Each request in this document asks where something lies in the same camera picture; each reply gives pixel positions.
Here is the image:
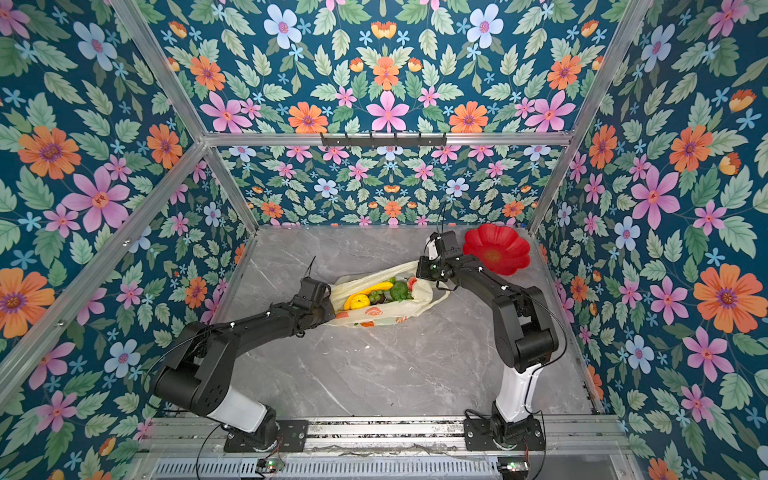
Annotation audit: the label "cream plastic fruit-print bag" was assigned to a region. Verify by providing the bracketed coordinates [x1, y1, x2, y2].
[330, 261, 450, 328]

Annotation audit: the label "red flower-shaped plastic bowl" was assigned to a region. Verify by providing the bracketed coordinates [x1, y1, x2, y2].
[462, 224, 531, 276]

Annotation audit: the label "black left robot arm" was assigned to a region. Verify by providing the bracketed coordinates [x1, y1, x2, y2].
[151, 276, 336, 451]

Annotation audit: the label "yellow fake lemon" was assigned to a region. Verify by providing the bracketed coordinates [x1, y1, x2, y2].
[344, 293, 371, 311]

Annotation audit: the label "yellow fake banana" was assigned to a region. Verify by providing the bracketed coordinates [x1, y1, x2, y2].
[360, 281, 394, 295]

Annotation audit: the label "green fake grapes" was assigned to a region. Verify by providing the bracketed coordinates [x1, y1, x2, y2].
[367, 291, 389, 305]

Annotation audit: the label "black hook rail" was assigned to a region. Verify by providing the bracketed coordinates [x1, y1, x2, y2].
[320, 133, 448, 148]

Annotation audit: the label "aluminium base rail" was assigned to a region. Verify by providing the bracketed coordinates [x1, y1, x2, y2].
[138, 414, 631, 456]

